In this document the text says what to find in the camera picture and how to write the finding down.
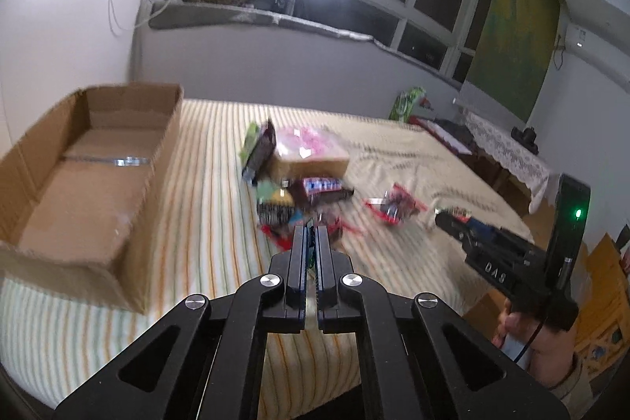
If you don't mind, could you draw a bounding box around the lace covered side table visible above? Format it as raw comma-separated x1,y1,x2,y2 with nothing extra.
463,111,558,214

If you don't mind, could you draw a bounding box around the cardboard box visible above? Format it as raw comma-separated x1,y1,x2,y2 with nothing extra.
1,83,183,313

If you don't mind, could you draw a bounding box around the striped bed sheet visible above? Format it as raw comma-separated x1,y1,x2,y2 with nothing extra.
1,100,530,407

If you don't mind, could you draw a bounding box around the green wall painting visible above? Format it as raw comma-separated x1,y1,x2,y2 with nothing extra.
460,0,561,129

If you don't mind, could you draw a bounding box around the black patterned snack packet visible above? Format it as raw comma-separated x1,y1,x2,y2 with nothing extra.
256,190,302,226

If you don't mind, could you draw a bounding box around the green plastic bag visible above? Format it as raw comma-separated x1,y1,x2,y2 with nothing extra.
389,86,427,122

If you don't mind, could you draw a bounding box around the bread loaf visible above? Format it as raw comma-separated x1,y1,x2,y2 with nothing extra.
267,126,350,183

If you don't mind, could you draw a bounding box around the snickers bar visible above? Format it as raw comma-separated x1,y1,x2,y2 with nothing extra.
288,177,354,206

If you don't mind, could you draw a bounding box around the dark chocolate wrapper upright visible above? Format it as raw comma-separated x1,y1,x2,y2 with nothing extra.
240,118,276,185

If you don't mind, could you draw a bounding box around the red snack packet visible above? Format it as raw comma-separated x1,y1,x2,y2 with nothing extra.
260,212,363,252
364,183,428,226

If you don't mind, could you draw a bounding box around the right hand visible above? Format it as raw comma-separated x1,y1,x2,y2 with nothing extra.
492,300,576,388

